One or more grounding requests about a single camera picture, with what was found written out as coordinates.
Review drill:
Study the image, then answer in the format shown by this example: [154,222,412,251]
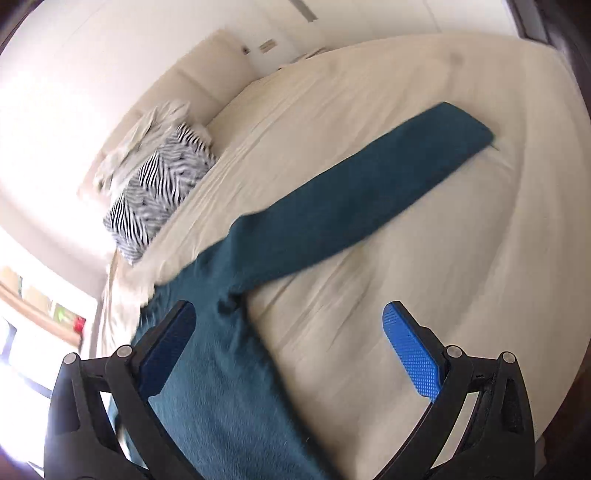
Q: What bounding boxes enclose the dark green knit sweater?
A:
[139,103,494,479]

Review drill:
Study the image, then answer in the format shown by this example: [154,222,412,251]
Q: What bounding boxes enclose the red box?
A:
[73,316,86,335]

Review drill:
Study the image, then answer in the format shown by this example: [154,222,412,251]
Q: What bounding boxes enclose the green lidded jar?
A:
[53,303,76,325]

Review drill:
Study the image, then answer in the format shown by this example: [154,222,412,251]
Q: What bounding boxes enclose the beige bed sheet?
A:
[95,33,590,479]

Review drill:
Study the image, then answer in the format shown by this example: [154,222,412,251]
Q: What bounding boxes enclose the crumpled white duvet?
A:
[92,99,190,193]

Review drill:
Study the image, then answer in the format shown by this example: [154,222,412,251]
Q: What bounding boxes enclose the zebra print pillow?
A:
[103,123,216,265]

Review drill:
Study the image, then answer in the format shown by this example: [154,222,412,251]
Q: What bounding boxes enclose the white wardrobe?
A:
[232,0,518,63]

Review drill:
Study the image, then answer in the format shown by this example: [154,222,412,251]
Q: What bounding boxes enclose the window with dark frame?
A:
[1,319,51,471]

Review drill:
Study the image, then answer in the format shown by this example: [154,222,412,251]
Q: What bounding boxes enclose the right wall socket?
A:
[259,39,276,54]

